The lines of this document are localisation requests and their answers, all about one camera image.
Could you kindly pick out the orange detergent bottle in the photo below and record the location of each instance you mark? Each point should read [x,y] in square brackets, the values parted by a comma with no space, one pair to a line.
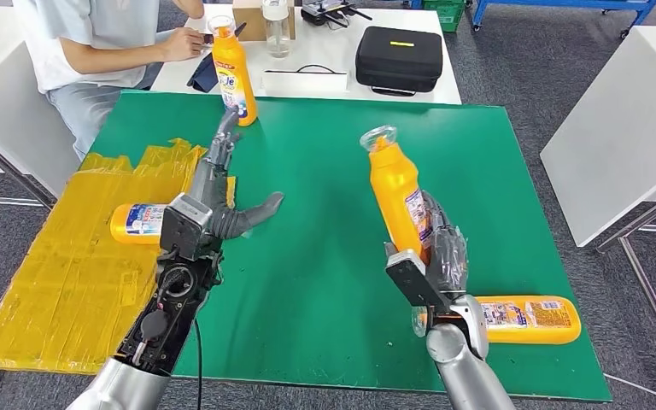
[135,223]
[396,187]
[531,319]
[234,73]

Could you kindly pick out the black remote controller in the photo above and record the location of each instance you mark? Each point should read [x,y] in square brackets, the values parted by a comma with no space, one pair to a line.
[319,11]

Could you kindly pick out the white side table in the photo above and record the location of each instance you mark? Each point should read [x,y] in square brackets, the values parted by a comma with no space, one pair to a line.
[0,113]

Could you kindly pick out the green plastic crate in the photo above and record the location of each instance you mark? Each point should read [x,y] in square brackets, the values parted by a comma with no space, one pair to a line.
[447,11]

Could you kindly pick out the person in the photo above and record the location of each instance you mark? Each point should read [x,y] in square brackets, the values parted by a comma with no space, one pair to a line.
[79,39]

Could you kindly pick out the black zip carry case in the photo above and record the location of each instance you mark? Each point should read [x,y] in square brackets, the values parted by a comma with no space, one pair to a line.
[398,61]

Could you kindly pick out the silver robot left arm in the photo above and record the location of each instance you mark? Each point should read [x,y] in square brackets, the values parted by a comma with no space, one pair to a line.
[164,305]

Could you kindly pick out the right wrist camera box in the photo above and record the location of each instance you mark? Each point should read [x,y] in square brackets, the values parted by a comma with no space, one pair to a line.
[410,277]

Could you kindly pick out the white desk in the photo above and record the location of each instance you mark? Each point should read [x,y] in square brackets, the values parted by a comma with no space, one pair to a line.
[328,48]

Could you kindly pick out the yellow taped cardboard sheet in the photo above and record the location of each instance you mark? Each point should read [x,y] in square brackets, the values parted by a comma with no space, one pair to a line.
[50,283]

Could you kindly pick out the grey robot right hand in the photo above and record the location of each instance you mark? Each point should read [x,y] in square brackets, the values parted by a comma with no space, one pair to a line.
[447,254]

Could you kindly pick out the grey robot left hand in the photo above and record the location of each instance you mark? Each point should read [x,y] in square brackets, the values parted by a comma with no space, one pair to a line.
[226,218]

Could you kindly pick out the blue metal cart frame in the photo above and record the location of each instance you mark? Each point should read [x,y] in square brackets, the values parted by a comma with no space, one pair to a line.
[633,4]

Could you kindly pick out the green table mat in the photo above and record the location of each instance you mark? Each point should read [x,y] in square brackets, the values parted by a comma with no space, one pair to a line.
[316,254]

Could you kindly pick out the brown cardboard box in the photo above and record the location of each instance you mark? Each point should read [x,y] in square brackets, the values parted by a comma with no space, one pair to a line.
[249,20]

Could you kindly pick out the white table with metal legs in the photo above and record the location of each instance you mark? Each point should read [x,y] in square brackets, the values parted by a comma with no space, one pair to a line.
[616,130]

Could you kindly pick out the flat white box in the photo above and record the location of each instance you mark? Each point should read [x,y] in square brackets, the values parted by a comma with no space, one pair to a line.
[305,83]

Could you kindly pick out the clear plastic water bottle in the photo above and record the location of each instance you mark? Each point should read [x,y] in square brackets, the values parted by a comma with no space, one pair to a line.
[277,34]

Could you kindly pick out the person's right hand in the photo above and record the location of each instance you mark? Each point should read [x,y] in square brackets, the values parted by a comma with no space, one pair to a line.
[183,44]

